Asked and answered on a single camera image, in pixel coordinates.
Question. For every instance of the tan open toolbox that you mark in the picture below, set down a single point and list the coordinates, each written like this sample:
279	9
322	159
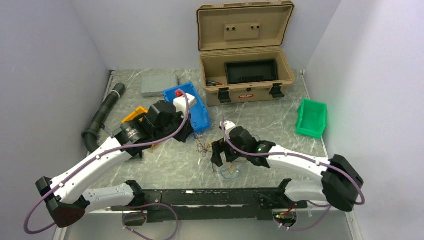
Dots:
238	32

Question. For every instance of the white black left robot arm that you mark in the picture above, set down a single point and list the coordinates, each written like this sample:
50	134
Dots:
68	197

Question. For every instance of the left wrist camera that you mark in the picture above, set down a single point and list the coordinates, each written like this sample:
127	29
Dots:
183	102

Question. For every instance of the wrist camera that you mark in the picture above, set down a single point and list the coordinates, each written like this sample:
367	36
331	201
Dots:
183	102
227	125

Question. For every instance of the tools inside toolbox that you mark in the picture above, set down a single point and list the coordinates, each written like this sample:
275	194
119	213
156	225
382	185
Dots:
210	83

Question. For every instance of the grey plastic case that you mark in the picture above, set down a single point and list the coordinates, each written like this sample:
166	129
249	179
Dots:
155	85

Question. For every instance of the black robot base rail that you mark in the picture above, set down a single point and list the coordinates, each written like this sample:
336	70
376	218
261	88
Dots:
217	204

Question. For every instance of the yellow plastic bin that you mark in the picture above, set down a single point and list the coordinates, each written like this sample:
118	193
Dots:
138	111

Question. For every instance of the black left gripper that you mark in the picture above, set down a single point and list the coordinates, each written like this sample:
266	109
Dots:
186	132

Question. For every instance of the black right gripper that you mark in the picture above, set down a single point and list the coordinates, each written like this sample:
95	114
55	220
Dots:
218	147

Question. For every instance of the blue plastic bin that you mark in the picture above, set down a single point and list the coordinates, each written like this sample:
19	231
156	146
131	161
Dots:
200	118

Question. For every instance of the black tray in toolbox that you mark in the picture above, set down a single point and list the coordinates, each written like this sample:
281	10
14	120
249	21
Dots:
243	72

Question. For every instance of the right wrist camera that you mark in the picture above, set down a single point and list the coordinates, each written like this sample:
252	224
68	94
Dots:
227	125

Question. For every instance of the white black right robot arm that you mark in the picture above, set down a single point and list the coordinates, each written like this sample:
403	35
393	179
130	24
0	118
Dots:
330	179

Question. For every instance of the green plastic bin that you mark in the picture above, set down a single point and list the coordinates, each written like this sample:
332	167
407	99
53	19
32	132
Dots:
311	118

